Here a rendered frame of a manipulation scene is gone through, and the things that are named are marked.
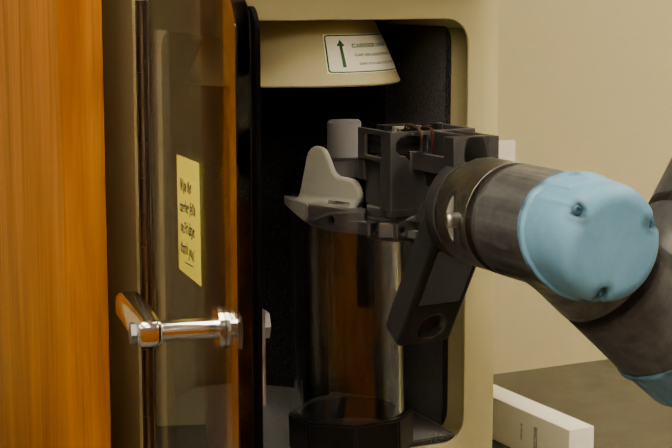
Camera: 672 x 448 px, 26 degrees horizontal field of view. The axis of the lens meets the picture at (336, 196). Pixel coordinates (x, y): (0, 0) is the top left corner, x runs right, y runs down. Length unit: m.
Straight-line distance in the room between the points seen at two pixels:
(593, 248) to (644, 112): 1.01
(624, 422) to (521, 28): 0.49
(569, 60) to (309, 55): 0.67
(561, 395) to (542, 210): 0.82
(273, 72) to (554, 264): 0.38
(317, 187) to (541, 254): 0.29
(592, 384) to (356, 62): 0.67
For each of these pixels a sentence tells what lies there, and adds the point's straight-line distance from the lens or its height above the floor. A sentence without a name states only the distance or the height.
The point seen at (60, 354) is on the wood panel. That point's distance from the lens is 1.03.
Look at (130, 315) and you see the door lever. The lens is 0.86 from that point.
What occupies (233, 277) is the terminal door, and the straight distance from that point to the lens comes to 0.81.
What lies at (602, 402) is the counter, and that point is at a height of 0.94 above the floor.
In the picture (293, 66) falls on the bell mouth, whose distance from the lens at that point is 1.17.
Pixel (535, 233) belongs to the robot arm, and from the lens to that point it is 0.88.
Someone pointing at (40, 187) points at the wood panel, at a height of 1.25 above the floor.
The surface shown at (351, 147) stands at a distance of 1.17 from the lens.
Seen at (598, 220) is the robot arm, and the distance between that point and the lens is 0.87.
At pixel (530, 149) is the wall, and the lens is 1.78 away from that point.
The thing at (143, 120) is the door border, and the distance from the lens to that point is 1.08.
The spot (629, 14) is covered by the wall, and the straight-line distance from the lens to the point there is 1.85.
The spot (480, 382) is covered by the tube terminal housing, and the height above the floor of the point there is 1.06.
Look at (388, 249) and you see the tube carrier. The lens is 1.16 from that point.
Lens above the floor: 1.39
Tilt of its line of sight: 8 degrees down
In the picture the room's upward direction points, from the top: straight up
